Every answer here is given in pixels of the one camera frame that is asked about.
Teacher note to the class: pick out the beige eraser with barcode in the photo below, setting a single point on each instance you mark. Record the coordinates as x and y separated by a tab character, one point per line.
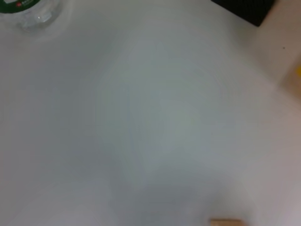
225	222

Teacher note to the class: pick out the clear green-label water bottle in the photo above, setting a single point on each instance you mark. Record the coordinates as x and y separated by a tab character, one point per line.
30	14

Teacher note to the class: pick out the black mesh pen holder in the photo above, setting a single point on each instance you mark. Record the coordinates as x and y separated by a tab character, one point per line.
247	9

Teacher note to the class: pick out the yellow plastic bin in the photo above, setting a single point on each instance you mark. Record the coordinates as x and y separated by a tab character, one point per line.
298	70

